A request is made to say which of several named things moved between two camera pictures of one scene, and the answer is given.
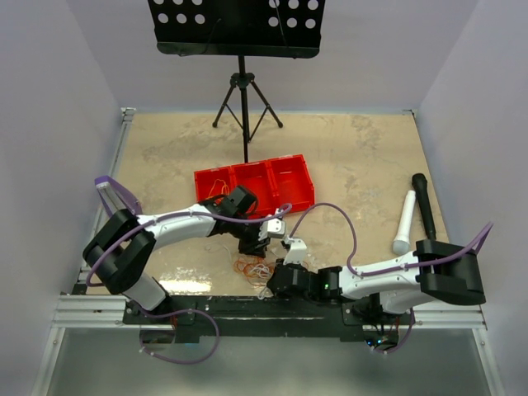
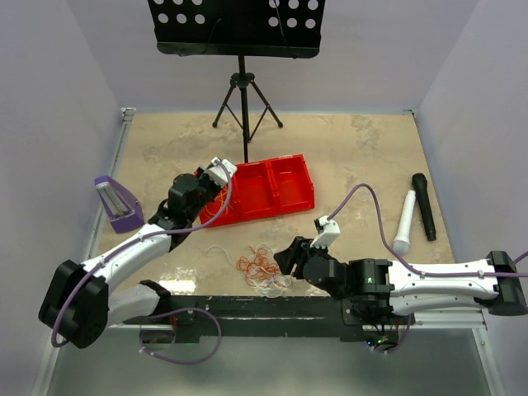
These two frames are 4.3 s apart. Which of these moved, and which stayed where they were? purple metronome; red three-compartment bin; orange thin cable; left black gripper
Moved: left black gripper
Stayed: orange thin cable; purple metronome; red three-compartment bin
